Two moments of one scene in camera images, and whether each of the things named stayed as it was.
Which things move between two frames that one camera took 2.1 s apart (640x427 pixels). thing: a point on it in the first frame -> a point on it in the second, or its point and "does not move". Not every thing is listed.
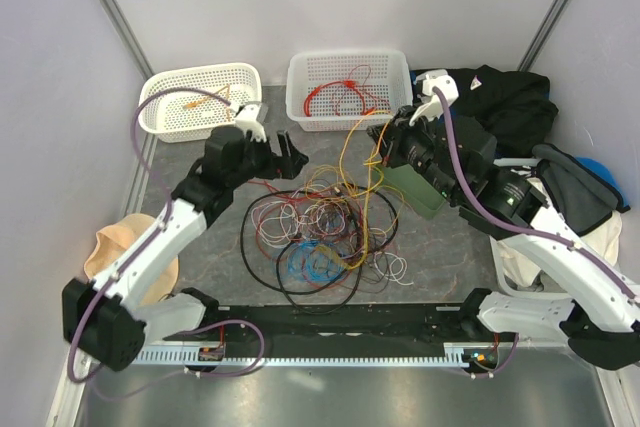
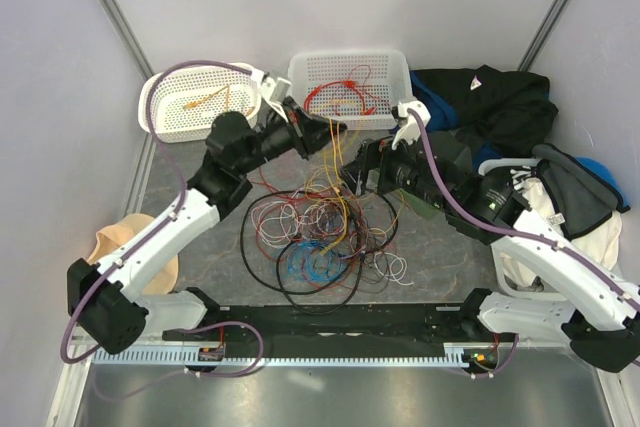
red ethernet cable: x=346 y=83 does not move
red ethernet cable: x=365 y=110 does not move
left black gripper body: x=269 y=166 -> x=295 y=133
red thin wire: x=362 y=86 does not move
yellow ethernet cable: x=228 y=103 does not move
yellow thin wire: x=355 y=190 -> x=341 y=242
